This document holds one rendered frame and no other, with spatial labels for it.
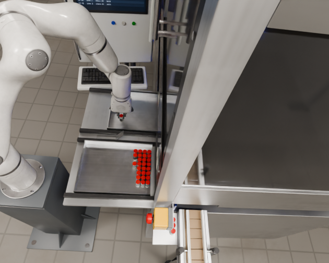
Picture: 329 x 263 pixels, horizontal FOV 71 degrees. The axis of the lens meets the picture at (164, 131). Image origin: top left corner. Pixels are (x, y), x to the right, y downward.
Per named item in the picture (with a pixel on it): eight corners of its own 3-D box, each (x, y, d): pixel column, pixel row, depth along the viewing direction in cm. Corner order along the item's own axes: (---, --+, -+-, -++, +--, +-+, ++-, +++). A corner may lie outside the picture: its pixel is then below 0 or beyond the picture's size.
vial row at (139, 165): (142, 153, 118) (142, 148, 114) (140, 187, 108) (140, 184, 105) (138, 153, 118) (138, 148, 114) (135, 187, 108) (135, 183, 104)
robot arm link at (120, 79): (108, 86, 107) (117, 100, 104) (106, 65, 96) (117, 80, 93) (124, 81, 110) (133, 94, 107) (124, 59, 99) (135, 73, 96)
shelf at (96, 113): (169, 94, 144) (170, 92, 142) (170, 209, 107) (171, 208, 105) (91, 88, 140) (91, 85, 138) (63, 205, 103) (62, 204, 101)
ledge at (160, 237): (183, 214, 106) (184, 213, 105) (184, 245, 99) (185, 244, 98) (153, 213, 105) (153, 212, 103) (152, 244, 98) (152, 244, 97)
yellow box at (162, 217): (170, 212, 97) (173, 207, 91) (170, 230, 93) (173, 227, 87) (152, 211, 96) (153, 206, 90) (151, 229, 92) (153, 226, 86)
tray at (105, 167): (152, 147, 121) (152, 143, 118) (150, 196, 107) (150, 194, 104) (85, 143, 118) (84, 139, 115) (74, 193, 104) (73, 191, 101)
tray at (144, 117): (170, 98, 140) (171, 94, 137) (170, 135, 126) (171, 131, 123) (113, 94, 137) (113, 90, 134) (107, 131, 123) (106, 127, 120)
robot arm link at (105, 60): (67, 30, 81) (104, 75, 109) (87, 58, 75) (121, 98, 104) (88, 15, 81) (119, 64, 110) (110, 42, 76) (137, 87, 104)
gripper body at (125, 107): (109, 99, 106) (110, 113, 115) (131, 101, 107) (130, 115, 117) (111, 86, 110) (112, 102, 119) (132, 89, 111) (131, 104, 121)
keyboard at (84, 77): (142, 69, 161) (142, 66, 159) (143, 83, 154) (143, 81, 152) (82, 69, 154) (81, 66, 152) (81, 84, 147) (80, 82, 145)
